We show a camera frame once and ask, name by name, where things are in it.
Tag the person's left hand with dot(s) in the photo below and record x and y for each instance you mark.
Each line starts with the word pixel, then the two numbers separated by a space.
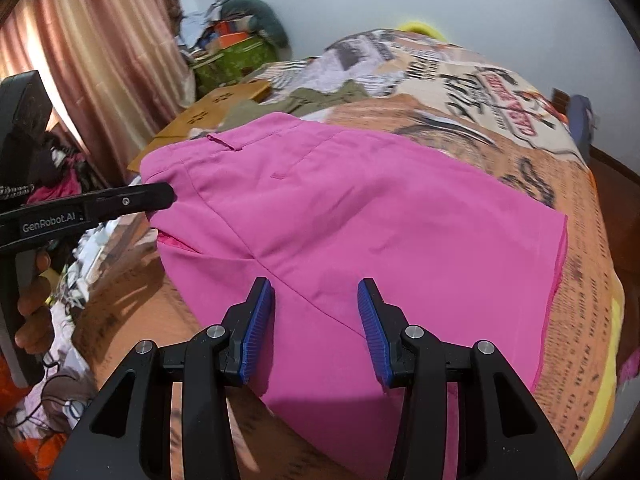
pixel 37 325

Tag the olive green garment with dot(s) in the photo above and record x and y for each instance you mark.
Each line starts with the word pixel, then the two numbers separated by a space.
pixel 320 97

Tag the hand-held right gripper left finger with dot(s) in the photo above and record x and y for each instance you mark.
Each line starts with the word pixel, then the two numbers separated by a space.
pixel 257 332

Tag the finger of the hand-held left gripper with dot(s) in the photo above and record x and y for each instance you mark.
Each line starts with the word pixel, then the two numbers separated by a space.
pixel 140 199

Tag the green patterned bag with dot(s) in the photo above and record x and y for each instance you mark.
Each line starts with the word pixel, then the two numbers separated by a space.
pixel 235 62

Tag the pink pants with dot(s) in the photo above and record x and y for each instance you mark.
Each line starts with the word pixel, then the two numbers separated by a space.
pixel 375 210

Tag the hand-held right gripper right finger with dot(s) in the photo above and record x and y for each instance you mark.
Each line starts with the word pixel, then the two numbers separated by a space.
pixel 372 332

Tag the wooden chair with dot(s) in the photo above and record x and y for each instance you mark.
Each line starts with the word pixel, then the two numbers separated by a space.
pixel 561 101

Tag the wooden lap desk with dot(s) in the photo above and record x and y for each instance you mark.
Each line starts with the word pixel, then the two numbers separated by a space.
pixel 210 110

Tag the printed blanket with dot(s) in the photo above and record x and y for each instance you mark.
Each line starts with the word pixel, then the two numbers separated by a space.
pixel 500 125

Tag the striped brown curtain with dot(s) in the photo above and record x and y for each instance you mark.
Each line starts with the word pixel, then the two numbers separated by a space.
pixel 100 45

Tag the blue backpack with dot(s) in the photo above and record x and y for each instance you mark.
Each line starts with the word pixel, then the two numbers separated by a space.
pixel 582 120

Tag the pile of mixed clothes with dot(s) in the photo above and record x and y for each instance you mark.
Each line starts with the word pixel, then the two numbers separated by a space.
pixel 65 320

